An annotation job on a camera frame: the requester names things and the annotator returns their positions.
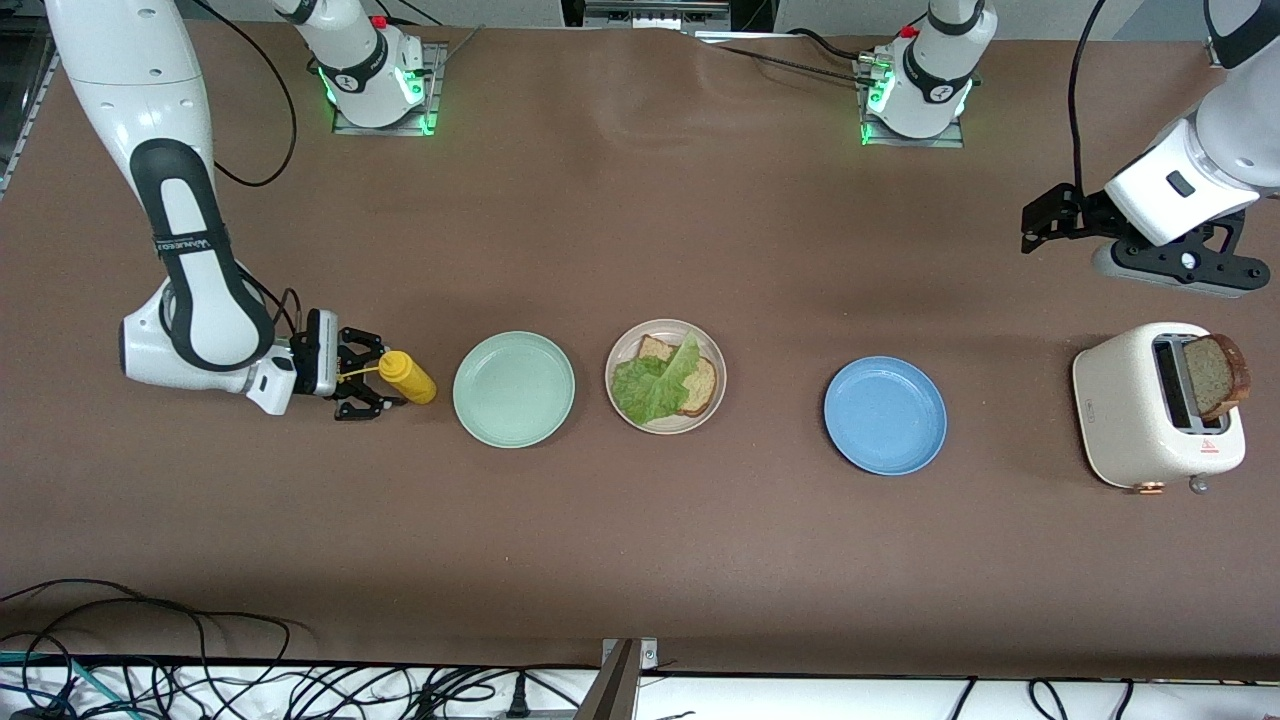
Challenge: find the yellow mustard squeeze bottle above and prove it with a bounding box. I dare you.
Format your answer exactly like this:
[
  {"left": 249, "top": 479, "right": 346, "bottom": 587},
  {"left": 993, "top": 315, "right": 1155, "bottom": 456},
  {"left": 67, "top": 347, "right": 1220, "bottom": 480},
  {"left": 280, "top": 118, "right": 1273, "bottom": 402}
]
[{"left": 340, "top": 349, "right": 439, "bottom": 406}]

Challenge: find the green lettuce leaf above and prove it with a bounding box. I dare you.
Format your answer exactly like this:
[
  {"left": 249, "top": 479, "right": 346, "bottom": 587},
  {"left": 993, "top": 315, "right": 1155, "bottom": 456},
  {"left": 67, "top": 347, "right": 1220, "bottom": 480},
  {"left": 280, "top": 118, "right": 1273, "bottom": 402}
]
[{"left": 611, "top": 331, "right": 701, "bottom": 426}]

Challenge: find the brown bread slice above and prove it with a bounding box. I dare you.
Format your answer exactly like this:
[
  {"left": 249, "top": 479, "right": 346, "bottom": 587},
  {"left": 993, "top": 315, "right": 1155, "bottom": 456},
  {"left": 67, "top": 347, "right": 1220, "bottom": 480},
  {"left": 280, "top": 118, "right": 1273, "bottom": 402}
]
[
  {"left": 1183, "top": 333, "right": 1251, "bottom": 421},
  {"left": 636, "top": 335, "right": 721, "bottom": 418}
]

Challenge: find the green round plate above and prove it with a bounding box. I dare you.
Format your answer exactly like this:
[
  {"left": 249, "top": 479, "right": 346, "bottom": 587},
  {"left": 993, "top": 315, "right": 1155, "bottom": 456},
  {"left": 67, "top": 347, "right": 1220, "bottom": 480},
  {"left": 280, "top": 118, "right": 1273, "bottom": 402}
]
[{"left": 452, "top": 331, "right": 577, "bottom": 449}]

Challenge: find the blue round plate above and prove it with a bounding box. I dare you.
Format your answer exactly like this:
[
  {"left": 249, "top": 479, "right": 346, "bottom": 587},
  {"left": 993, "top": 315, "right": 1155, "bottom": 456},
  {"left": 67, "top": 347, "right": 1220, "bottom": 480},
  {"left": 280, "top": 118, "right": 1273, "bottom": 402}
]
[{"left": 823, "top": 356, "right": 948, "bottom": 477}]

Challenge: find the beige round plate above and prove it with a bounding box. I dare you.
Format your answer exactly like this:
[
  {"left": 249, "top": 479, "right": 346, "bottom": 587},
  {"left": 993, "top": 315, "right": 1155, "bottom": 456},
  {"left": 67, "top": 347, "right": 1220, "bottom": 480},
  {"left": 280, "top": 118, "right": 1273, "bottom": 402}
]
[{"left": 604, "top": 319, "right": 728, "bottom": 436}]

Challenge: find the cream white toaster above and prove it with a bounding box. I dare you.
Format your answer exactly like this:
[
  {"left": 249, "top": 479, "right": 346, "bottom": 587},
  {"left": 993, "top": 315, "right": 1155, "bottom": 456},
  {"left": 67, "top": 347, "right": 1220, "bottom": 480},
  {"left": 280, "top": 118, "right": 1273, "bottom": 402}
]
[{"left": 1072, "top": 321, "right": 1247, "bottom": 496}]

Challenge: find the aluminium extrusion bar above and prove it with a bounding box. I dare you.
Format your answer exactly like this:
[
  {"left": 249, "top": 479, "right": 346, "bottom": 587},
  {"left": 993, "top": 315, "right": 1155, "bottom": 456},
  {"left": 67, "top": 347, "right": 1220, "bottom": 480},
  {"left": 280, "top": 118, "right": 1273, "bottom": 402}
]
[{"left": 583, "top": 0, "right": 731, "bottom": 31}]

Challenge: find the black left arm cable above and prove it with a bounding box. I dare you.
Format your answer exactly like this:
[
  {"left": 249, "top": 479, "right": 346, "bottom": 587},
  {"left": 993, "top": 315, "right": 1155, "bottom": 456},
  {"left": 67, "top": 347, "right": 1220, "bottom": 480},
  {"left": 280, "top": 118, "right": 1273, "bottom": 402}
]
[{"left": 1068, "top": 0, "right": 1106, "bottom": 191}]

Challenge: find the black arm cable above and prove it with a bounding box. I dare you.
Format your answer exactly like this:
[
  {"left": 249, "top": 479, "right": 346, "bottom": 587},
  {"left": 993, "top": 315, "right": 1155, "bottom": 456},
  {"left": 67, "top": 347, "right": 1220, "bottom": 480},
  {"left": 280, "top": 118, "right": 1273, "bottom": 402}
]
[
  {"left": 190, "top": 0, "right": 301, "bottom": 341},
  {"left": 1068, "top": 0, "right": 1106, "bottom": 191}
]

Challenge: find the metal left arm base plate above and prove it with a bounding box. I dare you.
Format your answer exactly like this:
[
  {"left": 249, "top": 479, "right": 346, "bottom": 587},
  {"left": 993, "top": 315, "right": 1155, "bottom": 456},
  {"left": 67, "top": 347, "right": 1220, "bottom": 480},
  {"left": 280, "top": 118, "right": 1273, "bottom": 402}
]
[{"left": 862, "top": 55, "right": 967, "bottom": 149}]

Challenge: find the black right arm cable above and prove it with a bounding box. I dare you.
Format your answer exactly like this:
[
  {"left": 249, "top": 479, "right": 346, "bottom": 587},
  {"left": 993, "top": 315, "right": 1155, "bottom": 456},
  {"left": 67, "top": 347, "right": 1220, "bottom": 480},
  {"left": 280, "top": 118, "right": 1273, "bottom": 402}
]
[{"left": 190, "top": 0, "right": 301, "bottom": 341}]

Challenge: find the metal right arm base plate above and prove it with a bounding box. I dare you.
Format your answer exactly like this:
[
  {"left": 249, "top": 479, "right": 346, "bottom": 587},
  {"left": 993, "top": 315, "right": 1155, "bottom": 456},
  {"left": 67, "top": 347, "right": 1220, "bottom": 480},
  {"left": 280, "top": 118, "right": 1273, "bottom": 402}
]
[{"left": 332, "top": 42, "right": 442, "bottom": 137}]

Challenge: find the black braided cable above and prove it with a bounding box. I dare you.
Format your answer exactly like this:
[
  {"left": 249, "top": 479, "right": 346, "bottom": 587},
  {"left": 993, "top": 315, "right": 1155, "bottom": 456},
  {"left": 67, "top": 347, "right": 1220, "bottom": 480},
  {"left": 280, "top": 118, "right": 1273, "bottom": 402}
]
[{"left": 700, "top": 40, "right": 881, "bottom": 86}]

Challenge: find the long black cable loop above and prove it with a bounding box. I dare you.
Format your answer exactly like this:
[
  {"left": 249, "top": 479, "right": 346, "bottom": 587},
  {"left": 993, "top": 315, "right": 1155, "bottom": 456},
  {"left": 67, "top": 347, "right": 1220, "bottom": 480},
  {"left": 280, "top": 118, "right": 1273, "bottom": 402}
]
[{"left": 0, "top": 578, "right": 301, "bottom": 720}]

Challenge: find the grey metal post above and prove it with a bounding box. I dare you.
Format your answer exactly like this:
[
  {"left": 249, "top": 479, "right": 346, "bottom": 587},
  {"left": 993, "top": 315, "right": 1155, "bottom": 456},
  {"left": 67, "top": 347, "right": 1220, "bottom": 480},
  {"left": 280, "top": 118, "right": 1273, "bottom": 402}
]
[{"left": 575, "top": 640, "right": 641, "bottom": 720}]

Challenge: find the small metal bracket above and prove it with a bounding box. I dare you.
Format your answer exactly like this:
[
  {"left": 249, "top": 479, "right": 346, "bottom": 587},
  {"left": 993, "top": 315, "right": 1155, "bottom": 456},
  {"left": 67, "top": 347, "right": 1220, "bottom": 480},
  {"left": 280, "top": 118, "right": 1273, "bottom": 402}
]
[{"left": 600, "top": 637, "right": 659, "bottom": 673}]

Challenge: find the teal cable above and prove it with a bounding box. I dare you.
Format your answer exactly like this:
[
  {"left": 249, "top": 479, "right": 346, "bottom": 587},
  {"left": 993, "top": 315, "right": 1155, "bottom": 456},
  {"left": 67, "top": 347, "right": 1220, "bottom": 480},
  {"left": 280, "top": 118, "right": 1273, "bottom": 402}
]
[{"left": 0, "top": 650, "right": 136, "bottom": 720}]

